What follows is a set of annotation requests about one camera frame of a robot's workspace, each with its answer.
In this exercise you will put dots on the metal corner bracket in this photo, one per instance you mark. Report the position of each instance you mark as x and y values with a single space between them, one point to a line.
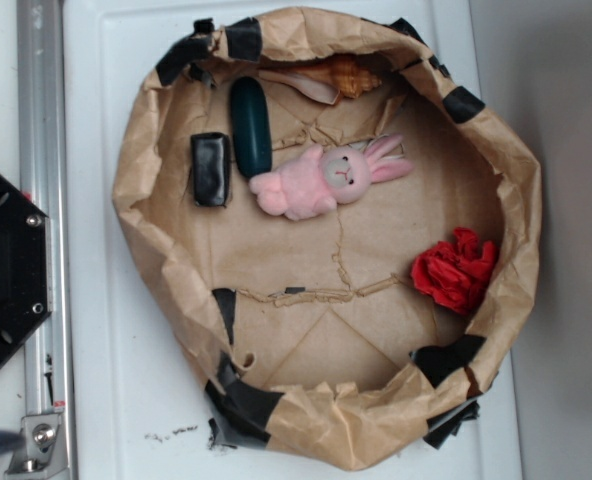
44 454

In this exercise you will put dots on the crumpled red paper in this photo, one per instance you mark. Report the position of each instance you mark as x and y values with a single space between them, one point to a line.
456 274

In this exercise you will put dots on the orange conch seashell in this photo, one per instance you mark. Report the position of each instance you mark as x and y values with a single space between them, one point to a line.
327 81

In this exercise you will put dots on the dark green oval case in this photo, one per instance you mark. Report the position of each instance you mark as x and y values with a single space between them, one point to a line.
250 127

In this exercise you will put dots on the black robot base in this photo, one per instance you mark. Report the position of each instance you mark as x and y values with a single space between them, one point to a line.
24 300

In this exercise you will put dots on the brown paper bag bin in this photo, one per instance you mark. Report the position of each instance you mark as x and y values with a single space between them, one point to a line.
309 337

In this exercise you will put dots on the aluminium extrusion rail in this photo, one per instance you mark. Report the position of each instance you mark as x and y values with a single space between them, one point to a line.
49 383

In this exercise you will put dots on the black taped block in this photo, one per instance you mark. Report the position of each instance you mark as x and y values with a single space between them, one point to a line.
210 154

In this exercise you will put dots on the pink plush bunny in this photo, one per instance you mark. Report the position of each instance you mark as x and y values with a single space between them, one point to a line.
318 181

